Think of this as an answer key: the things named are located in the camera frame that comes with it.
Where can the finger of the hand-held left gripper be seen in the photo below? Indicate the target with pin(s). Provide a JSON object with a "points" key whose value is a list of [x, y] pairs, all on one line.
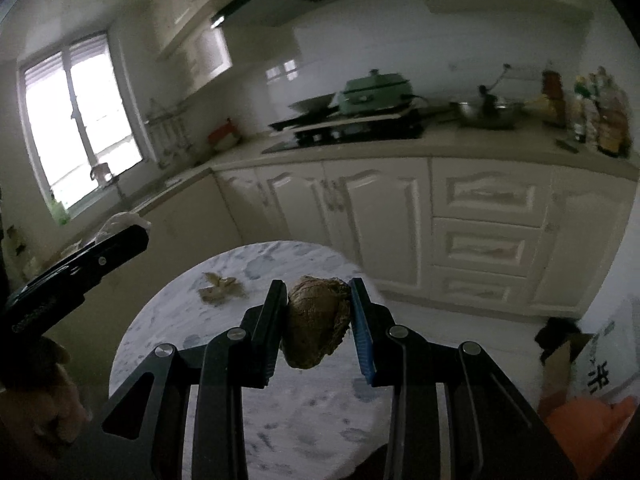
{"points": [[75, 285], [80, 260]]}

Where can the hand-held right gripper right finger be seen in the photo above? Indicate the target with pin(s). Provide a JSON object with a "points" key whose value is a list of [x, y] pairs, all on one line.
{"points": [[361, 330]]}

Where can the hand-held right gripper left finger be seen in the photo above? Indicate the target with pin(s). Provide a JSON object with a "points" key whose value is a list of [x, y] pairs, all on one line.
{"points": [[272, 330]]}

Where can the brown paper ball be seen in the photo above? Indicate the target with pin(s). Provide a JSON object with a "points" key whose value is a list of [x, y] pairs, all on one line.
{"points": [[315, 325]]}

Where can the white tissue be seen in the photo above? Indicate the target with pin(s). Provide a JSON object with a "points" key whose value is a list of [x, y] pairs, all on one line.
{"points": [[122, 221]]}

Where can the person's left hand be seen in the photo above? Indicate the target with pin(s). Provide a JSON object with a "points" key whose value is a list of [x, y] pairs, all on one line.
{"points": [[55, 405]]}

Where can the green bottle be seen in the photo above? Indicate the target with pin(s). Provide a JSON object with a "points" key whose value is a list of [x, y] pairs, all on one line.
{"points": [[59, 212]]}

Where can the printed carton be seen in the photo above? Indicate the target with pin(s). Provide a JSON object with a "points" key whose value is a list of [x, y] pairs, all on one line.
{"points": [[20, 250]]}

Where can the beige crumpled wrapper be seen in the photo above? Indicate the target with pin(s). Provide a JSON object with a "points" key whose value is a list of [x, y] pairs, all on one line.
{"points": [[220, 290]]}

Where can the metal sink faucet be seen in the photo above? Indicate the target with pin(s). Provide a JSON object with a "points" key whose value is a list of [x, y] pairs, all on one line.
{"points": [[102, 172]]}

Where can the steel kitchen sink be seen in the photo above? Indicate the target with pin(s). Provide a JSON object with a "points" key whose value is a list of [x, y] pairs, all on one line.
{"points": [[150, 197]]}

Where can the cream drawer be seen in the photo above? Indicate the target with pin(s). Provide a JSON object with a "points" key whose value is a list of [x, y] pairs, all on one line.
{"points": [[475, 290], [480, 247], [490, 192]]}

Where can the kitchen window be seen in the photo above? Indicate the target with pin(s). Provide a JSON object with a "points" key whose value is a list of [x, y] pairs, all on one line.
{"points": [[55, 125]]}

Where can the hanging utensil rack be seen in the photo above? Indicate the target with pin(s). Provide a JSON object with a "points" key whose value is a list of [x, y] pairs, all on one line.
{"points": [[167, 135]]}

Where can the red and white bag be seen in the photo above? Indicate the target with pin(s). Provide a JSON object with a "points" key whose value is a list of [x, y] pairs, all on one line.
{"points": [[222, 135]]}

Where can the black gas stove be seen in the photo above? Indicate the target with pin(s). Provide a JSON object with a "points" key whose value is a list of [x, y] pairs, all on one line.
{"points": [[380, 135]]}

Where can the black induction cooker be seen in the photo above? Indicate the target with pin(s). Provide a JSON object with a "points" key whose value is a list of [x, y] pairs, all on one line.
{"points": [[300, 119]]}

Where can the grey bowl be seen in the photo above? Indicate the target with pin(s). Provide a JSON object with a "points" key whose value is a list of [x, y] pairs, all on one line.
{"points": [[310, 104]]}

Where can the green electric pot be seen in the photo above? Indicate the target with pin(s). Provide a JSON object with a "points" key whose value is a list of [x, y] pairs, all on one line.
{"points": [[372, 92]]}

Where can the steel wok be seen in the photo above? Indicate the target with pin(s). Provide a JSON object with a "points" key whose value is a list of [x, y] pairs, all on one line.
{"points": [[485, 115]]}

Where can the white printed bag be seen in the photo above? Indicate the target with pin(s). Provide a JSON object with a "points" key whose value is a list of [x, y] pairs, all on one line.
{"points": [[607, 360]]}

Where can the row of condiment bottles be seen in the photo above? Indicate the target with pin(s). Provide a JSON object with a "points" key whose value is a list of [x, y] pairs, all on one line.
{"points": [[607, 120]]}

